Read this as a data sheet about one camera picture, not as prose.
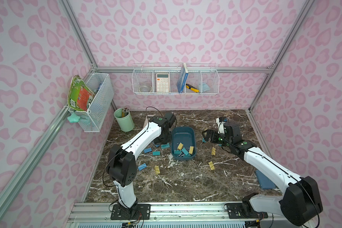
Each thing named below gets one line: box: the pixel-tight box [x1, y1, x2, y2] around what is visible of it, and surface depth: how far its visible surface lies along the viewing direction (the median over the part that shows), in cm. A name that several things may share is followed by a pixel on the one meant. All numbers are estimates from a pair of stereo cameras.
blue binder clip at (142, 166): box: [137, 162, 147, 171], surface depth 90 cm
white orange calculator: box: [156, 73, 170, 93], surface depth 96 cm
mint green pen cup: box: [114, 107, 135, 133], surface depth 100 cm
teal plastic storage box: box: [171, 126, 197, 161], surface depth 98 cm
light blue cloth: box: [198, 82, 210, 93], surface depth 103 cm
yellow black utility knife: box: [185, 83, 200, 94], surface depth 99 cm
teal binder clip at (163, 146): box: [161, 142, 170, 150], surface depth 86 cm
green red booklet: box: [66, 75, 95, 112], surface depth 73 cm
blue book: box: [176, 62, 189, 94], surface depth 88 cm
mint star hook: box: [67, 112, 81, 124], surface depth 64 cm
